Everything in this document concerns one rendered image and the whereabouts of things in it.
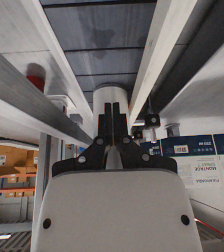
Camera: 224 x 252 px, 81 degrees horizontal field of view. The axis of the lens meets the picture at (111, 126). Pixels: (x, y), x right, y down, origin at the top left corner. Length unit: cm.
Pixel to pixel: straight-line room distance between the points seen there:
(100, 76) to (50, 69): 11
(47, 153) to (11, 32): 23
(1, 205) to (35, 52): 922
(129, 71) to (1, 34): 16
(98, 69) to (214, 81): 16
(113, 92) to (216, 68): 13
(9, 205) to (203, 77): 915
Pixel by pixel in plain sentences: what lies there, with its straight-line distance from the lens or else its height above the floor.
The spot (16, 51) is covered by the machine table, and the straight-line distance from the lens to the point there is 25.
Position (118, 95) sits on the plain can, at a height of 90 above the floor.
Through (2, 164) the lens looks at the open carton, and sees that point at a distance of 195.
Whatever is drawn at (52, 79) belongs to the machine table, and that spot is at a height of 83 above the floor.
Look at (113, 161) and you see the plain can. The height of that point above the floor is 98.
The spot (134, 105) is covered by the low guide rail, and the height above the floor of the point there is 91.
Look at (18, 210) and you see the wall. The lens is 903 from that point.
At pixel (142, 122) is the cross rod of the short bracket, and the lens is 29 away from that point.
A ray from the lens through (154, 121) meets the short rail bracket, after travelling 28.
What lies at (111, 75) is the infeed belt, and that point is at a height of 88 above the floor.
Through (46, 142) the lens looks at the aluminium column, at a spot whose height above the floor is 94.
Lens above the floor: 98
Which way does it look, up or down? 14 degrees down
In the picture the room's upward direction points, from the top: 178 degrees clockwise
